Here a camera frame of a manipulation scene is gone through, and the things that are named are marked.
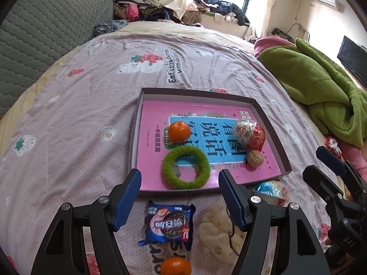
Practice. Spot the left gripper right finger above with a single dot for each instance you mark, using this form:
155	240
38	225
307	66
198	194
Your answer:
282	234

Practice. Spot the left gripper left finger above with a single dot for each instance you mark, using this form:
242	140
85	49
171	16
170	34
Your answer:
62	250

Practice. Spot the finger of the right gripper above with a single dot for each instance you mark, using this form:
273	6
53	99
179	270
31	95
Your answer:
337	206
351	178

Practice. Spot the beige mesh drawstring bag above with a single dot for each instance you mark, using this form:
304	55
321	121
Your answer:
218	232

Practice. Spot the brown walnut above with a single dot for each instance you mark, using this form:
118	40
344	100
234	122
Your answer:
255	158

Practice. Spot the blue cookie packet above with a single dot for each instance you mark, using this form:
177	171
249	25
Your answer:
169	223

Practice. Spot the orange tangerine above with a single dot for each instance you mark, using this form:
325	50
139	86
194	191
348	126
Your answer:
179	132
176	266

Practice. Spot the red candy wrapper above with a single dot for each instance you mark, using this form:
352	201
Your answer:
332	145

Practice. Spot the green fleece blanket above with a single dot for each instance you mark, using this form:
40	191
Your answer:
335	104

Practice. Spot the pink blue book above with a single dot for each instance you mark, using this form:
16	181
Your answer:
211	130

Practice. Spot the shallow cardboard box tray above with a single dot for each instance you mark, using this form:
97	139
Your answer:
204	97

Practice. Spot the black television screen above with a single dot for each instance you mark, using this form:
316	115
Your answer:
354	58

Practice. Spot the pink strawberry bed sheet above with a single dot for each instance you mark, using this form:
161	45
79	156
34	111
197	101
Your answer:
73	144

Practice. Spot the pink pillow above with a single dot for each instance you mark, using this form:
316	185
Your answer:
264	43

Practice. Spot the clothes on window sill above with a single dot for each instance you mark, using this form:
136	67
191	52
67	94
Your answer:
228	10

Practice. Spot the grey quilted headboard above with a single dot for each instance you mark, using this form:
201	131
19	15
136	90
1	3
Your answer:
37	33

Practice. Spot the pile of clothes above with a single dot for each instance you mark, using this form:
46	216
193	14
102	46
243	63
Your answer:
143	10

